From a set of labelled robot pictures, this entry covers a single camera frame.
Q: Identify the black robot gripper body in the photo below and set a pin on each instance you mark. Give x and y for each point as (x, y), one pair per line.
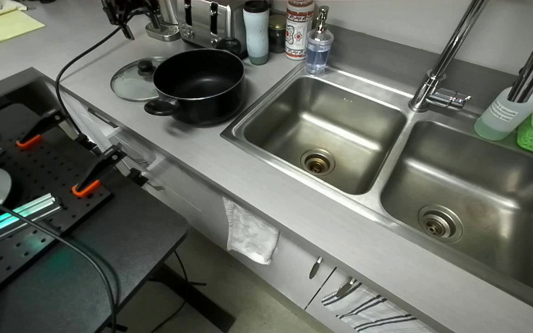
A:
(124, 10)

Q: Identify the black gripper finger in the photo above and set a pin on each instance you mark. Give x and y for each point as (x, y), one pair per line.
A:
(126, 30)
(155, 19)

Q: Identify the glass pot lid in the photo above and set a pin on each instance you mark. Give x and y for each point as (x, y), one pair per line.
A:
(133, 82)

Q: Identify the black cooking pot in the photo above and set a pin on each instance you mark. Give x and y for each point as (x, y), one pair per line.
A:
(198, 87)

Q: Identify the white travel tumbler black lid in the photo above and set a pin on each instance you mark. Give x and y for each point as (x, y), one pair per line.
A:
(255, 25)

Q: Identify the yellow paper pad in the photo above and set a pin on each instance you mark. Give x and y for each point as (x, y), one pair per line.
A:
(15, 25)

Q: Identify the dark glass jar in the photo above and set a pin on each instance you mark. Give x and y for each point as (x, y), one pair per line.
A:
(276, 34)

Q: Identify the lower black orange clamp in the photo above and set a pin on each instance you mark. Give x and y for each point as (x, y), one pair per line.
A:
(93, 176)

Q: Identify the black orange clamp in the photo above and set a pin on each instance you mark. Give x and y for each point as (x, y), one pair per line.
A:
(93, 176)
(33, 136)

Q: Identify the red white patterned canister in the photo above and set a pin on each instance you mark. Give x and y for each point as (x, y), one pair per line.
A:
(296, 26)

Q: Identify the upper black orange clamp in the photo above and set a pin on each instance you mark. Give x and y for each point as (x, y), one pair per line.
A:
(33, 136)

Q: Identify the clear soap dispenser bottle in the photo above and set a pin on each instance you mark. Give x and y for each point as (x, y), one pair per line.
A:
(318, 43)

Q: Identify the black perforated breadboard table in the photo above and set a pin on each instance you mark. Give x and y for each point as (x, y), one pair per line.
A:
(80, 282)

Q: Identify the white hanging dish towel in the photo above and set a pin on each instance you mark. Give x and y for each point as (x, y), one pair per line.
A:
(250, 235)

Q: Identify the left chrome faucet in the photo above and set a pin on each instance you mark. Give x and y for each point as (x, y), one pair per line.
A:
(429, 91)

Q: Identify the translucent plastic squeeze bottle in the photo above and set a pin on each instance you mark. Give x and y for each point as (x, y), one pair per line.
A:
(502, 117)

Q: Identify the stainless double sink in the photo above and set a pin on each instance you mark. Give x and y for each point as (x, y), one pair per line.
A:
(426, 176)

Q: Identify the grey cabinet with handles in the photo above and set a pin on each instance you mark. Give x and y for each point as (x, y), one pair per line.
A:
(302, 276)

